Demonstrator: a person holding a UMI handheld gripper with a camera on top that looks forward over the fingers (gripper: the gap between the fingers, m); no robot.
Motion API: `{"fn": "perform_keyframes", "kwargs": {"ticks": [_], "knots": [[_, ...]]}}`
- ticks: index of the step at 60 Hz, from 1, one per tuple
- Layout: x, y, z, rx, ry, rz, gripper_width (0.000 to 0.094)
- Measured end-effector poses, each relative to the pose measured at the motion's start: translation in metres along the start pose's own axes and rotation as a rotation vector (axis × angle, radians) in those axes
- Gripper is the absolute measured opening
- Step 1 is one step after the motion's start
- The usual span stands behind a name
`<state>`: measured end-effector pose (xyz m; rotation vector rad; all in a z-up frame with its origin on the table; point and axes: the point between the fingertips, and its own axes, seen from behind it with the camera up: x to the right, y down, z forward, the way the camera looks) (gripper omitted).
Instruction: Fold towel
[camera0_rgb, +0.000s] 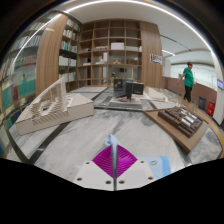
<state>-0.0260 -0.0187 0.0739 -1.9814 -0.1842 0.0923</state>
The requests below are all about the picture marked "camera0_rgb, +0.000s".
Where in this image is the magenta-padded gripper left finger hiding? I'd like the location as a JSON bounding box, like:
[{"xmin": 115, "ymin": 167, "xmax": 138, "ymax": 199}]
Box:
[{"xmin": 72, "ymin": 143, "xmax": 117, "ymax": 192}]

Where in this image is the wooden model base board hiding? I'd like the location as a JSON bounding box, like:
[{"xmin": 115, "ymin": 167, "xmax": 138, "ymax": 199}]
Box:
[{"xmin": 143, "ymin": 107, "xmax": 210, "ymax": 154}]

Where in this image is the glass-fronted bookshelf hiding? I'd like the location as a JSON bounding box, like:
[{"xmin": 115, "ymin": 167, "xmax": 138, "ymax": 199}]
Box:
[{"xmin": 0, "ymin": 29, "xmax": 38, "ymax": 158}]

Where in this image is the wooden shelf unit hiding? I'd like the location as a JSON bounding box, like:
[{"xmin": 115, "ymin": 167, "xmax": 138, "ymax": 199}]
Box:
[{"xmin": 34, "ymin": 13, "xmax": 164, "ymax": 96}]

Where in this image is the wall poster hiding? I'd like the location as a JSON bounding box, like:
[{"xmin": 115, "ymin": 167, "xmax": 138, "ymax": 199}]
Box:
[{"xmin": 149, "ymin": 53, "xmax": 164, "ymax": 65}]

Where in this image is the small white architectural model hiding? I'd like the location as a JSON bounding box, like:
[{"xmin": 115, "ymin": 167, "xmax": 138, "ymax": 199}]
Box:
[{"xmin": 144, "ymin": 86, "xmax": 168, "ymax": 102}]

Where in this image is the red bin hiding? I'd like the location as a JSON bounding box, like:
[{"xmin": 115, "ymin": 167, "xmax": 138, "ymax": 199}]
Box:
[{"xmin": 206, "ymin": 100, "xmax": 216, "ymax": 118}]

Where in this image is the dark brown architectural model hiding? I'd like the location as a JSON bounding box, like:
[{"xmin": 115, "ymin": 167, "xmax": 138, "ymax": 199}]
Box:
[{"xmin": 157, "ymin": 105, "xmax": 204, "ymax": 138}]

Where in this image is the person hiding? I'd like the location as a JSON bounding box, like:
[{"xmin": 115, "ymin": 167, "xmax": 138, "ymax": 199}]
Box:
[{"xmin": 177, "ymin": 61, "xmax": 195, "ymax": 103}]

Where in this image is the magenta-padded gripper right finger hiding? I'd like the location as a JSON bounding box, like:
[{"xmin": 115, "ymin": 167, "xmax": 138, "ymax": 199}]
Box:
[{"xmin": 115, "ymin": 143, "xmax": 158, "ymax": 192}]

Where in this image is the light blue towel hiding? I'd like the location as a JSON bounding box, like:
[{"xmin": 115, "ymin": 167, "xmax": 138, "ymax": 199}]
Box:
[{"xmin": 104, "ymin": 134, "xmax": 172, "ymax": 178}]

